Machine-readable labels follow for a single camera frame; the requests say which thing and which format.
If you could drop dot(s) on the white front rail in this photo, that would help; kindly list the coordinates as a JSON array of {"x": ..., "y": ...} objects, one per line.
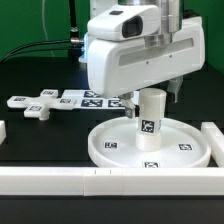
[{"x": 110, "y": 181}]

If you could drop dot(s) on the white marker plate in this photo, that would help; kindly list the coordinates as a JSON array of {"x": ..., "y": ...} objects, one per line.
[{"x": 86, "y": 99}]

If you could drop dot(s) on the white rail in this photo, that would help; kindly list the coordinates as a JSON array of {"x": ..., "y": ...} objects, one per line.
[
  {"x": 216, "y": 140},
  {"x": 2, "y": 131},
  {"x": 110, "y": 181}
]

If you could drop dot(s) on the white cross-shaped table base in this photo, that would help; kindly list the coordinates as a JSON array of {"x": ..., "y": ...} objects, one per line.
[{"x": 39, "y": 107}]

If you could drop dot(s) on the white left rail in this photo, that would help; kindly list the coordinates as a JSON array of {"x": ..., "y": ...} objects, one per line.
[{"x": 2, "y": 131}]

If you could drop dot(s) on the black vertical cable connector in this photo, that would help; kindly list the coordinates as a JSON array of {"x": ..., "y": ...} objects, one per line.
[{"x": 74, "y": 33}]

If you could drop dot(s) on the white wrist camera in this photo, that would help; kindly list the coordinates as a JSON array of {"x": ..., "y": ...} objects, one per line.
[{"x": 120, "y": 23}]

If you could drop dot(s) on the white round table top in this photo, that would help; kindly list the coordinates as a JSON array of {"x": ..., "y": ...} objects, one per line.
[{"x": 113, "y": 144}]

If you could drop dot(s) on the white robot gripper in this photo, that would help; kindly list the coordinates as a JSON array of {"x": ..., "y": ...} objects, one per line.
[{"x": 116, "y": 68}]

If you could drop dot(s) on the white right rail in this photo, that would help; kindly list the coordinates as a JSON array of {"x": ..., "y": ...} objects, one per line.
[{"x": 216, "y": 140}]

